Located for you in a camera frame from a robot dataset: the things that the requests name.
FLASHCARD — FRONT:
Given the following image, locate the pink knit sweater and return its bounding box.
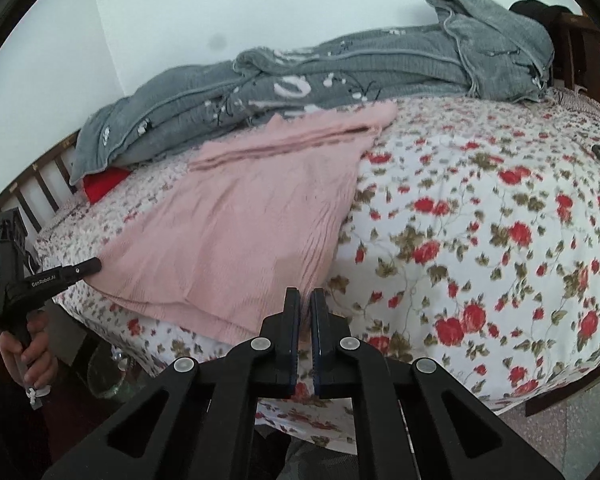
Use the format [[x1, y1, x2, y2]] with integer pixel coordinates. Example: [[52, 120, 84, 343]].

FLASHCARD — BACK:
[[88, 102, 398, 344]]

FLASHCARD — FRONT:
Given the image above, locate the black clothing on footboard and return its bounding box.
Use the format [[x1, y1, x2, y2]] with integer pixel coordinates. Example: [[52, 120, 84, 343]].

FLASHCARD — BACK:
[[509, 0, 571, 29]]

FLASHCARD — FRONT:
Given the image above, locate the person's left hand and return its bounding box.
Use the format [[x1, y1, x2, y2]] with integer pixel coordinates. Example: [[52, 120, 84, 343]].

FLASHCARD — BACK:
[[0, 310, 58, 389]]

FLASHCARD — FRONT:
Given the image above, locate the red pillow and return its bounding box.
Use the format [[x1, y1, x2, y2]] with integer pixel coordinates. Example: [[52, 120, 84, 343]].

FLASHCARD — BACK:
[[82, 167, 131, 205]]

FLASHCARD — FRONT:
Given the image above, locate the dark wooden bed headboard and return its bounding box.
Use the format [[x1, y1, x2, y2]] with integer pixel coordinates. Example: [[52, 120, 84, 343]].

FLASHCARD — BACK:
[[0, 131, 80, 240]]

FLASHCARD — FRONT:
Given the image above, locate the grey floral quilt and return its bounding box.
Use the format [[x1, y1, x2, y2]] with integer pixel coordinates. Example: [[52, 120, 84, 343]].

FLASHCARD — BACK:
[[70, 0, 555, 183]]

